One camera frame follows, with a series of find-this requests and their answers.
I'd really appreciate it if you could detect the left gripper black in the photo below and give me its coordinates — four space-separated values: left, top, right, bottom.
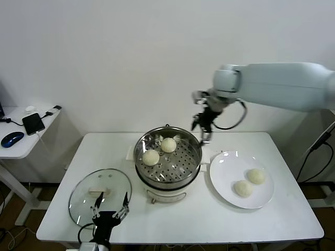
90 191 130 243

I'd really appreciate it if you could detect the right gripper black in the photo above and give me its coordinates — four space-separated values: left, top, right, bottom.
191 103 223 145

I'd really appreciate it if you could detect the glass lid with white handle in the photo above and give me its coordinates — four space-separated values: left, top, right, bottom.
68 168 132 227

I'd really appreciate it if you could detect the white steamed baozi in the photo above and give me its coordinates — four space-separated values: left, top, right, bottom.
247 168 266 185
233 179 254 198
142 149 160 167
160 138 176 153

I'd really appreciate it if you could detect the stainless steel steamer pot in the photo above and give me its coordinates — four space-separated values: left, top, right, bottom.
133 127 203 190

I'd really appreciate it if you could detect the white round plate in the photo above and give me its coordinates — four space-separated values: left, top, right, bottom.
209 150 275 209

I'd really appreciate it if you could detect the white electric cooker base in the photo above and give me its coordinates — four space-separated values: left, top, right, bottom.
126 146 210 204

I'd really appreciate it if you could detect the white side desk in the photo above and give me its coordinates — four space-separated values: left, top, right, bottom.
0 106 62 227

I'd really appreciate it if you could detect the black silver usb adapter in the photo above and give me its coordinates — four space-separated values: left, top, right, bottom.
39 105 62 119

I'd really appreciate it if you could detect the black smartphone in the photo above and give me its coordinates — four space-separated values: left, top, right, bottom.
22 112 46 136

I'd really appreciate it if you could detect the blue computer mouse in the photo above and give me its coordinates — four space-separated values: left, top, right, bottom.
1 131 25 148

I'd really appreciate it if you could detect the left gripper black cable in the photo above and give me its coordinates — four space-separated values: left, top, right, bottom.
77 223 95 243

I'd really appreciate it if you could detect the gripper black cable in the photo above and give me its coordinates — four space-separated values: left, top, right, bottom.
213 98 248 131
77 223 95 243

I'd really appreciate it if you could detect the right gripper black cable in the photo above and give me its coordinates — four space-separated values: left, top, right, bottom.
213 98 248 131

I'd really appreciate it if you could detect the white phone charging cable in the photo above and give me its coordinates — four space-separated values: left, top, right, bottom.
35 131 53 160

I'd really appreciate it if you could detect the thin pale floor cable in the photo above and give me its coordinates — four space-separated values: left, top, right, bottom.
7 226 34 250

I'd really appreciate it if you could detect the black power cable with adapter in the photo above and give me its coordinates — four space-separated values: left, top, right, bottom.
295 122 335 184

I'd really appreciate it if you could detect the black desk cable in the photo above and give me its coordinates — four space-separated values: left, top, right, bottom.
0 117 25 127

